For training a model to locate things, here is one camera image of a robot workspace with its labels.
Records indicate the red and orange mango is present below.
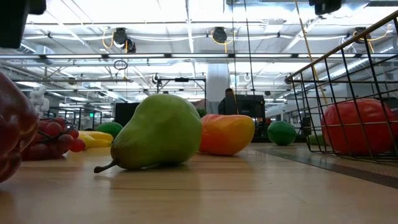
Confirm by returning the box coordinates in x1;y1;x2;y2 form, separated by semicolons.
198;113;256;157

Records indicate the bright green pear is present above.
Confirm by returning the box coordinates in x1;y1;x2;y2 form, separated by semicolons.
93;93;203;174

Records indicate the small green lime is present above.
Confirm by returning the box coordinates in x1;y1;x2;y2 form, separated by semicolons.
95;121;124;140

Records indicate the yellow banana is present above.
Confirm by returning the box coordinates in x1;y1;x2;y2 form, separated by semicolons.
76;130;114;149

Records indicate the bright red apple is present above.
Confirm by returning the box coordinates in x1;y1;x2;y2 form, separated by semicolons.
321;98;398;157

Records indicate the person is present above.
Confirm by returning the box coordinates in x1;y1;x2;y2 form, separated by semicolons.
217;88;238;116

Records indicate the white square column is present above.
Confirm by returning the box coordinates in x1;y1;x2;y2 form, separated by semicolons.
206;63;231;114

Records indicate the black monitor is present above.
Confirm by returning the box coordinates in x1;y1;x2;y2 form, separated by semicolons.
235;94;267;119
114;102;141;128

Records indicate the long ceiling light bar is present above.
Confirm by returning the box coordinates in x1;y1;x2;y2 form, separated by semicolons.
0;53;398;60

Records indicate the large green lime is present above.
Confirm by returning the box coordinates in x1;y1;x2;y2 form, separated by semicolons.
267;120;298;147

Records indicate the red grape bunch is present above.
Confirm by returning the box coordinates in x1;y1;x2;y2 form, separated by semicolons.
21;117;86;161

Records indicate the white plush figure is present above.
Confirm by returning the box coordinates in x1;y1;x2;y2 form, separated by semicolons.
29;86;50;118

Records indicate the black metal frame rig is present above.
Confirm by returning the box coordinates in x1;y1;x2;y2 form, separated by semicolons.
156;77;208;110

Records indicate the thin black hanging cable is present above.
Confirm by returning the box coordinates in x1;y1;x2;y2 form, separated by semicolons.
231;0;238;94

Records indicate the black ceiling cable reel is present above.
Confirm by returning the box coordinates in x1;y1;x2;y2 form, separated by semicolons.
353;26;371;41
112;27;137;54
212;26;228;44

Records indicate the yellow hanging cable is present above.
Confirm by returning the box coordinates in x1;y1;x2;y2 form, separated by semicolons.
294;0;329;105

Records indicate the gold wire basket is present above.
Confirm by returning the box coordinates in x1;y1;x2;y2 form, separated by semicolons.
285;10;398;163

